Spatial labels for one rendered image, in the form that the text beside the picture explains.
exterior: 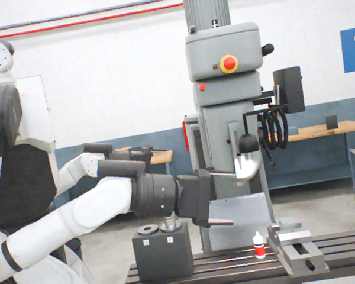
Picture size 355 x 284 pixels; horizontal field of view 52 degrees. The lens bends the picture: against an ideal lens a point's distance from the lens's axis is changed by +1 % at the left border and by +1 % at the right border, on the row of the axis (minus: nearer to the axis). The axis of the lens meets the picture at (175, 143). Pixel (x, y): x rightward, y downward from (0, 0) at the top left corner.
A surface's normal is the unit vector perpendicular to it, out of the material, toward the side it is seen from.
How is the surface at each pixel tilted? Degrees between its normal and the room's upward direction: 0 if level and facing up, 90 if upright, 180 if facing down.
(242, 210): 63
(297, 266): 90
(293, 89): 90
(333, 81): 90
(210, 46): 90
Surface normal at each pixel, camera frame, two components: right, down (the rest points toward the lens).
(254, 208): -0.10, -0.33
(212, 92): -0.03, 0.13
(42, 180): 0.89, 0.04
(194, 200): 0.21, -0.02
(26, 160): 0.32, 0.25
